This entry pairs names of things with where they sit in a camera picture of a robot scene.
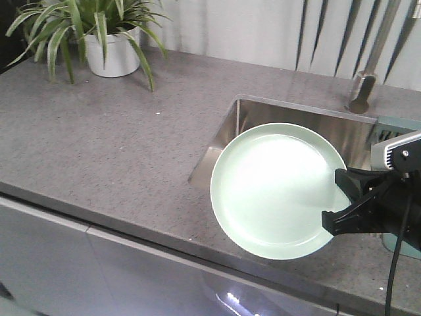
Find green potted plant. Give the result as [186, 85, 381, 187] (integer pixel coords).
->
[5, 1, 167, 91]

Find white pleated curtain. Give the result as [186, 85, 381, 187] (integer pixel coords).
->
[137, 0, 421, 90]

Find teal metal dish rack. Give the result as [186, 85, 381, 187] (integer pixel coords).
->
[371, 116, 420, 259]

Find black right camera cable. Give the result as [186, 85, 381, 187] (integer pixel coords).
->
[384, 190, 415, 316]

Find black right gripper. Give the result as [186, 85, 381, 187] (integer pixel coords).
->
[322, 168, 420, 250]

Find light green round plate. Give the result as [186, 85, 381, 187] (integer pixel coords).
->
[210, 123, 351, 260]

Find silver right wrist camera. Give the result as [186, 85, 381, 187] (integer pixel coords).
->
[370, 131, 420, 172]

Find white plant pot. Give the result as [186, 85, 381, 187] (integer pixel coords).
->
[85, 34, 140, 78]

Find stainless steel sink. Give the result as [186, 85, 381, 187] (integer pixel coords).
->
[188, 97, 376, 190]

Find stainless steel faucet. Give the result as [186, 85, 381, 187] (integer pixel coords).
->
[345, 0, 401, 114]

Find grey kitchen island cabinet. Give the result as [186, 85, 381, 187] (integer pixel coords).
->
[1, 197, 344, 315]

